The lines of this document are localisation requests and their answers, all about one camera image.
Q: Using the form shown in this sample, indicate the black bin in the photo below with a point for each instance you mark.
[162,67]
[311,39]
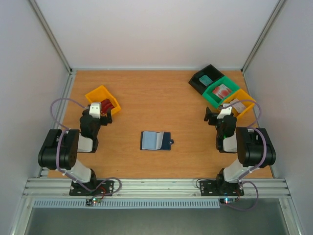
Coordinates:
[211,72]

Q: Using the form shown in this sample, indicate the aluminium frame post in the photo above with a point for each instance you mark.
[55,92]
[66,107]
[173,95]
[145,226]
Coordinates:
[264,32]
[41,18]

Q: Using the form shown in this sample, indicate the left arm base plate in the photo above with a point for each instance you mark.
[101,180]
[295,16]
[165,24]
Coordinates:
[77,190]

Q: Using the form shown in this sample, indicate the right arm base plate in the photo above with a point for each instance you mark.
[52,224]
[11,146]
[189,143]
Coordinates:
[213,188]

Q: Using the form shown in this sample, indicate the controller board green led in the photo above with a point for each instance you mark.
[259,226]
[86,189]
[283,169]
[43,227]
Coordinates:
[228,200]
[93,201]

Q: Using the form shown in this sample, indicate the teal card stack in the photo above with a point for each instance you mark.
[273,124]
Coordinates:
[205,80]

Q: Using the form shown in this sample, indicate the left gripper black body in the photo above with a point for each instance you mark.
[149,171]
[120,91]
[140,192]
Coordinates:
[105,121]

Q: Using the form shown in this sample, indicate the aluminium frame post left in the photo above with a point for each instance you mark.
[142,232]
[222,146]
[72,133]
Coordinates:
[41,18]

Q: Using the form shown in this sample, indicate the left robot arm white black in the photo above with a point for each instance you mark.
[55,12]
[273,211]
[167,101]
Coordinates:
[60,148]

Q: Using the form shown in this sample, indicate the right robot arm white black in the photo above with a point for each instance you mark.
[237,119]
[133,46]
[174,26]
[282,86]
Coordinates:
[253,147]

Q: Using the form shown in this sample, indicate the white red card stack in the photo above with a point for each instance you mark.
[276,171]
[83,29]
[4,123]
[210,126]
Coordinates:
[222,91]

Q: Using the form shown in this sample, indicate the yellow bin on left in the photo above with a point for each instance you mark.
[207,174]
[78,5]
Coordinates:
[101,93]

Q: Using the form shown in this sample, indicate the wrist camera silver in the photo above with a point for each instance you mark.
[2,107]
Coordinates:
[95,110]
[225,110]

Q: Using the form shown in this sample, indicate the yellow bin on right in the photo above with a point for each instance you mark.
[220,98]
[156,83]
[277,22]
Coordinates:
[243,103]

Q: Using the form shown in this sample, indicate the right controller board green LED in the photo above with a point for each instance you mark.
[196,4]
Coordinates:
[228,200]

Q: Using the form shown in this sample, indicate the yellow bin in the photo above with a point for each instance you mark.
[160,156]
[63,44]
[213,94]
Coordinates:
[101,93]
[243,103]

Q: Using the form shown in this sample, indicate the green bin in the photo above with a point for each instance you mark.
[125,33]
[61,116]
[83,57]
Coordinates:
[214,100]

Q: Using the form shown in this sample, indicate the aluminium frame post right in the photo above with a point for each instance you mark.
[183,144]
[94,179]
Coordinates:
[264,32]

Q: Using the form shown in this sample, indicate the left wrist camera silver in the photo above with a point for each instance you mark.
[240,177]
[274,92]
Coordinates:
[95,110]

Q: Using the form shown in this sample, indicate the left controller board green LED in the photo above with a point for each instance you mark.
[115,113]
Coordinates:
[93,201]

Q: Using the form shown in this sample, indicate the blue leather card holder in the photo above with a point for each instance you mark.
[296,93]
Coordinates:
[155,141]

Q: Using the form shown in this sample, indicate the aluminium rail front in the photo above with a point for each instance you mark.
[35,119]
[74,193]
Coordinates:
[148,188]

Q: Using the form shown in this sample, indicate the white grey card stack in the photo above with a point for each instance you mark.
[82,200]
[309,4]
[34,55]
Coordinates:
[238,105]

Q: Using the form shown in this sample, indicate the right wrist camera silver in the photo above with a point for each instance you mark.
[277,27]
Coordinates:
[225,110]

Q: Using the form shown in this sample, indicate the slotted cable duct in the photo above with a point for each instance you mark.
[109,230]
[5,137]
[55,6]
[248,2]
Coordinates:
[128,203]

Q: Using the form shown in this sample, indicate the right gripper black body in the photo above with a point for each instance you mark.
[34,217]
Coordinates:
[212,118]

